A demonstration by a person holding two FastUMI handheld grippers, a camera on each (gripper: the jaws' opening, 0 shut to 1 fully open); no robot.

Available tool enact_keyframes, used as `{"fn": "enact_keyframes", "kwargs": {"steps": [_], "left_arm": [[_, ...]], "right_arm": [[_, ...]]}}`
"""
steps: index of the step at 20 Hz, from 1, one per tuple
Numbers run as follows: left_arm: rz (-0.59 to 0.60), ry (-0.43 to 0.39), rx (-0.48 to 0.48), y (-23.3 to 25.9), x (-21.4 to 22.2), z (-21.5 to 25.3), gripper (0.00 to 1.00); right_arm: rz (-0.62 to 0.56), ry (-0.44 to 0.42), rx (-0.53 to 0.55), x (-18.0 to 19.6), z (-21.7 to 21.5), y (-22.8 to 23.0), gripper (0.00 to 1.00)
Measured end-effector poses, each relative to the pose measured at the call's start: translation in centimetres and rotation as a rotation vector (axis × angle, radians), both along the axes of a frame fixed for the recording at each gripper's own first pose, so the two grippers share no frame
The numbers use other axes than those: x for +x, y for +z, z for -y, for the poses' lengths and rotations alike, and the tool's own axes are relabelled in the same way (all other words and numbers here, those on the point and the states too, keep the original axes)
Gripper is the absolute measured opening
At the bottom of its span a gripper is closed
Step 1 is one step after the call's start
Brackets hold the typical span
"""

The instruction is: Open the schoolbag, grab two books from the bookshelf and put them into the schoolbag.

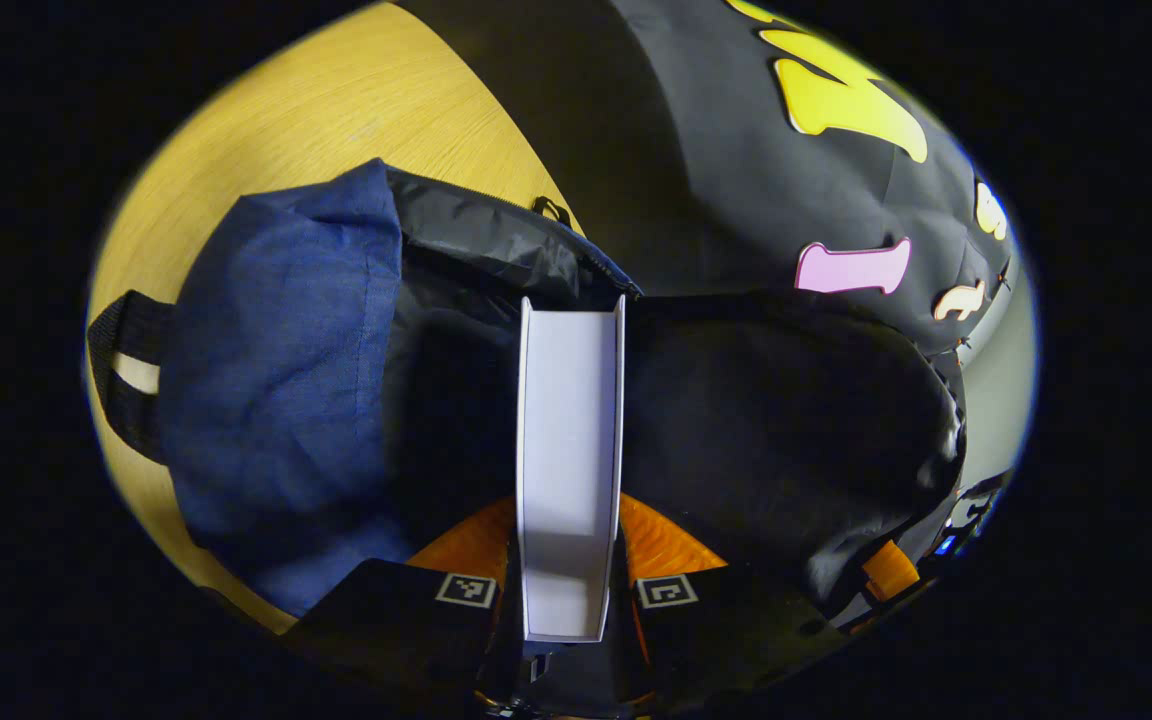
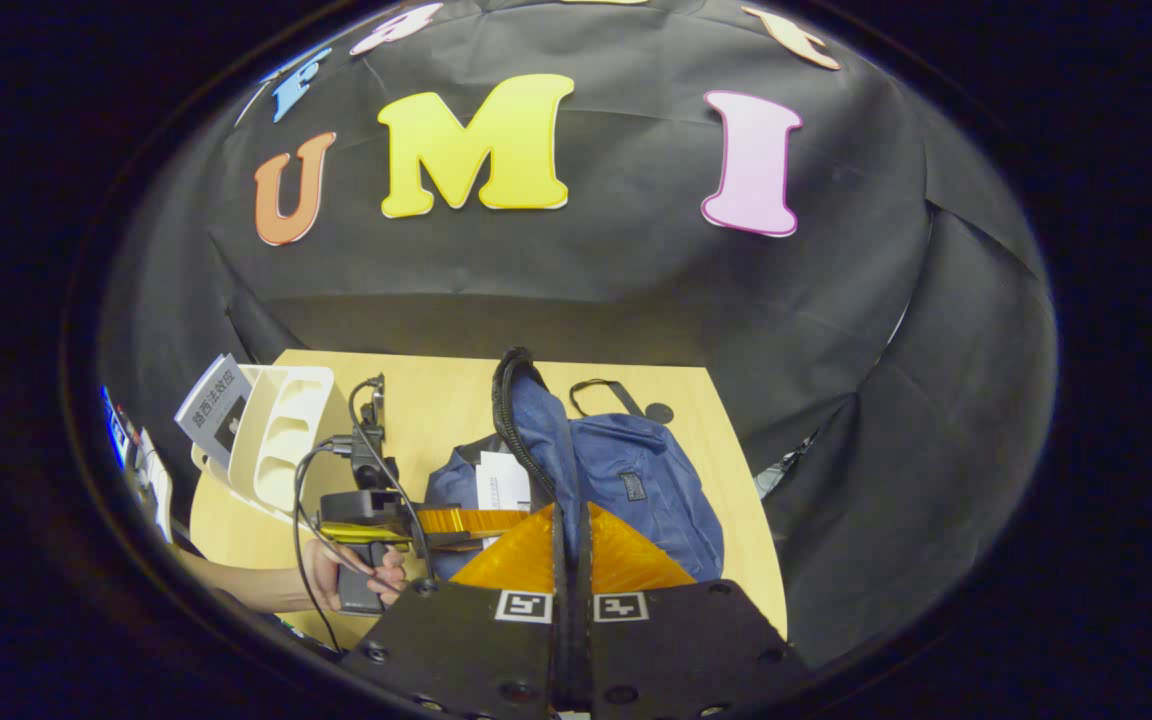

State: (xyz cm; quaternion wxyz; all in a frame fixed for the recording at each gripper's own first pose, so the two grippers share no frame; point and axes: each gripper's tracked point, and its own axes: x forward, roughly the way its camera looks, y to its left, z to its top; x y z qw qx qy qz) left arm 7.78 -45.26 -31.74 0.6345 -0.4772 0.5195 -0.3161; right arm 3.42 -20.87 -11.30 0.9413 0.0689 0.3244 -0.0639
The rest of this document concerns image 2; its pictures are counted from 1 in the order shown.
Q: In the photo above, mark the book with plain pale cover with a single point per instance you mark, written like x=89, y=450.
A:
x=501, y=480

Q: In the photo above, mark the blue schoolbag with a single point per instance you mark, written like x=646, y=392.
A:
x=636, y=470

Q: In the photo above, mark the computer monitor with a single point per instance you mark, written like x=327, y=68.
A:
x=118, y=430

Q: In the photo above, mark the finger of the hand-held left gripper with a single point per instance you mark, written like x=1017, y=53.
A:
x=471, y=521

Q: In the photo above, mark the book with dark figure cover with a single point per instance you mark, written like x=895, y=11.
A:
x=211, y=405

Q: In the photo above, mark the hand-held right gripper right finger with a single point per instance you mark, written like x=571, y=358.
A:
x=676, y=650

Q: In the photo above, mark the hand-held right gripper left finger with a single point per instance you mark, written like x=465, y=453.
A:
x=476, y=655

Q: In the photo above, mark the white plastic bookshelf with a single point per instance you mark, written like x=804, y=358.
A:
x=286, y=440

